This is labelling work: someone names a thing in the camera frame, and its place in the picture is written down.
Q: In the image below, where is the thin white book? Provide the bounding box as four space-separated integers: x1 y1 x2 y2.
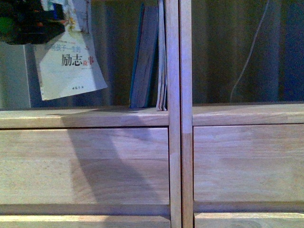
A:
156 0 167 111

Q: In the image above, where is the right cabinet lower drawer front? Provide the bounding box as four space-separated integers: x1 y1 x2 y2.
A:
194 212 304 228

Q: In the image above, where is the white book with Chinese title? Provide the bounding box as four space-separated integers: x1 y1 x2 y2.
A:
34 0 107 101

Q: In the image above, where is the blue hardcover book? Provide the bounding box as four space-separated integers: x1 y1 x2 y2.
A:
130 4 158 108

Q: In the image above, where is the left cabinet upper drawer front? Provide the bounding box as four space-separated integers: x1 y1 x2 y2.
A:
0 128 169 205

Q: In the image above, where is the wooden shelf cabinet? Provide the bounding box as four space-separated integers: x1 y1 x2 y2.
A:
179 0 304 228
0 0 182 228

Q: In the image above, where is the white cable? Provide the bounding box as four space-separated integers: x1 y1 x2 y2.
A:
229 0 270 103

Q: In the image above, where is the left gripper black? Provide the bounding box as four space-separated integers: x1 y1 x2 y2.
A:
0 0 65 45

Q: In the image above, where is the cabinet drawer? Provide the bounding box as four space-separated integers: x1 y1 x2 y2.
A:
193 124 304 202
0 215 171 228
194 212 304 228
0 128 169 205

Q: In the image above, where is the right wooden shelf cabinet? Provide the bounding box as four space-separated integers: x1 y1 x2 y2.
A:
179 0 304 228

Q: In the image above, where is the left wooden shelf cabinet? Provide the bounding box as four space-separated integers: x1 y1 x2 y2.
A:
0 0 182 228

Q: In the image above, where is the left cabinet lower drawer front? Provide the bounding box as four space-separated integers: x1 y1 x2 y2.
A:
0 215 171 228

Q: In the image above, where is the right cabinet upper drawer front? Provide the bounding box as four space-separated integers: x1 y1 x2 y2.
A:
193 124 304 202

